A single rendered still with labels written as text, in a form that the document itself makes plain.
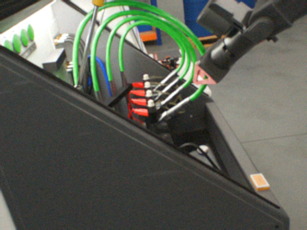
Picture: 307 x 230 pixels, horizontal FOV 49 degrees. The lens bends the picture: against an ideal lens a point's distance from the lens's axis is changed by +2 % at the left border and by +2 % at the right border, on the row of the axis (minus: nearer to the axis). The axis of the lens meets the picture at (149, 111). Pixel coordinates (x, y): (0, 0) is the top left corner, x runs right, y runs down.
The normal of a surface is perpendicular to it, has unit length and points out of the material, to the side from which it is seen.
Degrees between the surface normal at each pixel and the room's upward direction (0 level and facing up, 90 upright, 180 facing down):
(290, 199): 0
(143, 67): 90
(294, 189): 0
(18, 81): 90
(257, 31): 113
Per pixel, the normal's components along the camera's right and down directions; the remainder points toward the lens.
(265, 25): -0.41, 0.75
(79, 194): 0.07, 0.42
